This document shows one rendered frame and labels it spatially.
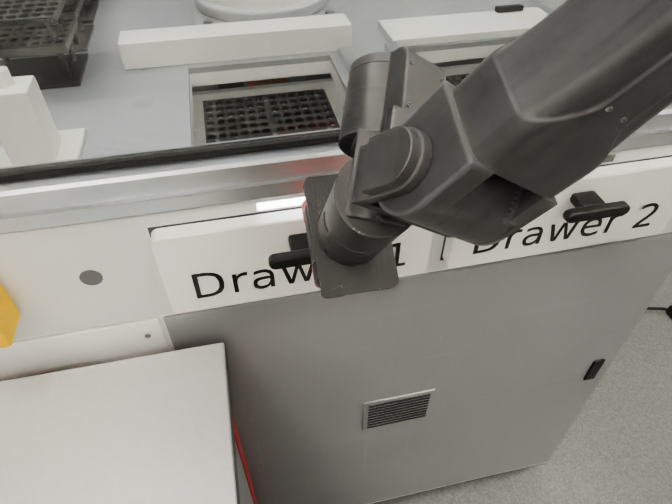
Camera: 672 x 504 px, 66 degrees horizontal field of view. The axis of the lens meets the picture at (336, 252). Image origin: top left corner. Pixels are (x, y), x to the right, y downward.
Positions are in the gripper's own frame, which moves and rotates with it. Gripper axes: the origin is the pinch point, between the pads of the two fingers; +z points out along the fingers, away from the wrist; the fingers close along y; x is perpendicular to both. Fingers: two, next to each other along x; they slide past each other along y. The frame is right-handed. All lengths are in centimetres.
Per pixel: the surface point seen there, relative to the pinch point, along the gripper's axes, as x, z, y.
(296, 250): 4.0, -1.0, 0.5
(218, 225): 11.0, -0.3, 4.2
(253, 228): 7.7, -0.5, 3.4
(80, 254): 24.5, 2.1, 3.8
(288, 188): 3.9, -2.2, 6.5
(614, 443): -75, 76, -46
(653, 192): -38.2, 1.6, 1.7
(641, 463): -78, 73, -51
